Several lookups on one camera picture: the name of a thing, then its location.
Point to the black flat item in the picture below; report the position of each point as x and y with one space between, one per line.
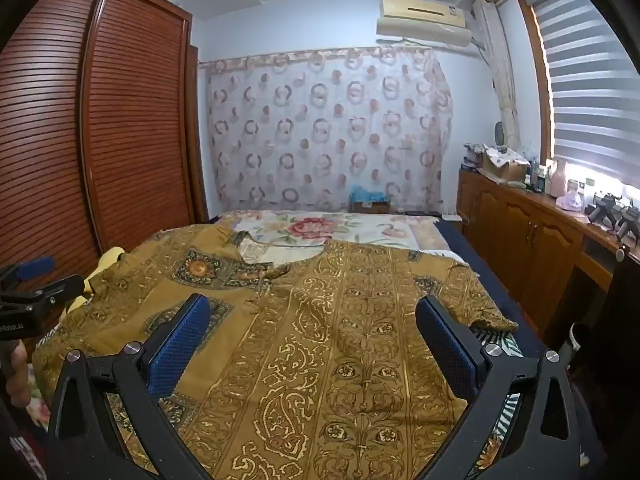
421 212

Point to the person's dark printed clothing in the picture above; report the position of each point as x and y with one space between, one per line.
20 450

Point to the grey striped window blind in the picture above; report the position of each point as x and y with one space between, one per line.
585 85

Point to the person's left hand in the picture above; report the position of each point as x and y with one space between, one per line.
15 370

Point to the small cardboard box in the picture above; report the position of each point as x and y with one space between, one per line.
371 207

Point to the gold patterned shirt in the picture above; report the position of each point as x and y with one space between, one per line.
325 335

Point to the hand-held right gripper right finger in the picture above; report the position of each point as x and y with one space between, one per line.
450 355

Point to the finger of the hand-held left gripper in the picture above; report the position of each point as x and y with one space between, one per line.
35 264
60 286

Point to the pink vase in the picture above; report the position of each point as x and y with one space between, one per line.
558 177

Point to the floral blanket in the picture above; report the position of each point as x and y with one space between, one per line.
310 227

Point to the wooden sideboard cabinet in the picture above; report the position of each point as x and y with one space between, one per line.
525 230

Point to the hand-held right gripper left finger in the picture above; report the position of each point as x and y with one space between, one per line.
180 340

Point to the wooden headboard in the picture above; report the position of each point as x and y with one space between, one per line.
135 135

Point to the dark chair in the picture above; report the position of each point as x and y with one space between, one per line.
615 360

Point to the open cardboard box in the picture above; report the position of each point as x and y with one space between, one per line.
505 170

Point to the small round mirror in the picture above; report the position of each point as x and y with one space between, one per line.
498 133

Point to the wall air conditioner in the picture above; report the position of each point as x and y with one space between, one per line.
425 25

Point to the pink container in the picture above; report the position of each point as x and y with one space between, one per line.
571 197

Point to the beige tied curtain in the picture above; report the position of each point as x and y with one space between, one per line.
500 60

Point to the blue plastic bag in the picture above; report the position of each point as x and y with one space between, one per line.
369 194

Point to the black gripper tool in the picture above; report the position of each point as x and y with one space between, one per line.
630 222
605 210

